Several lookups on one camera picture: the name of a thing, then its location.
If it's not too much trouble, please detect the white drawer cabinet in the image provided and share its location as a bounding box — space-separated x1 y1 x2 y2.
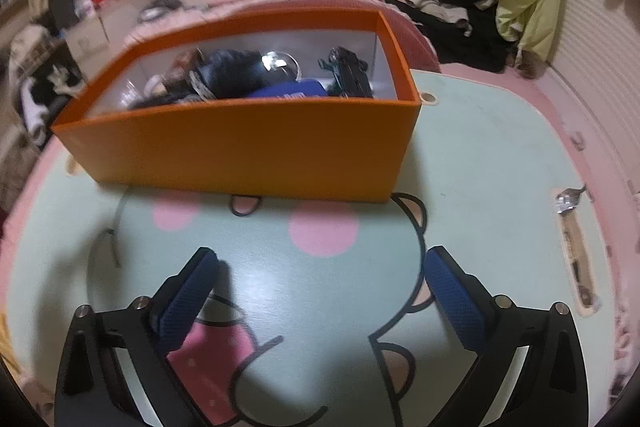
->
65 0 151 62

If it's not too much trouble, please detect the dark pink cushion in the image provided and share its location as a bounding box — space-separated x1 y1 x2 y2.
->
390 7 443 72

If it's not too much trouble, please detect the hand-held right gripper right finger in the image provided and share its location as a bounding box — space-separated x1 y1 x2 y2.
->
422 245 591 427

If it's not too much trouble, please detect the blue square tin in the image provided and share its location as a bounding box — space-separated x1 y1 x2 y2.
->
247 78 328 98

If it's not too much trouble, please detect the silver metal cup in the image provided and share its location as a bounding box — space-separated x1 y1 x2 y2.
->
260 51 301 80

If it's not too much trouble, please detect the crumpled silver foil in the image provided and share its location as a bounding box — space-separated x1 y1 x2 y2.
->
554 184 588 214

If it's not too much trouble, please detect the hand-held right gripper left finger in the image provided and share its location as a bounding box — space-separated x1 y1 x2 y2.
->
54 247 236 427

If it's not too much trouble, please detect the white slatted panel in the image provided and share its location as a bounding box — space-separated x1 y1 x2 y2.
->
550 0 640 188

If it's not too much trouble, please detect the black lace cloth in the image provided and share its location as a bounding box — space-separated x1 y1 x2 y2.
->
190 49 266 100

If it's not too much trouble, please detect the brown playing card box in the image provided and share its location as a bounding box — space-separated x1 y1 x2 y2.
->
318 47 375 99

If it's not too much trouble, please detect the orange cardboard box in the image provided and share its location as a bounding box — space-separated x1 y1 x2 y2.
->
51 5 422 205

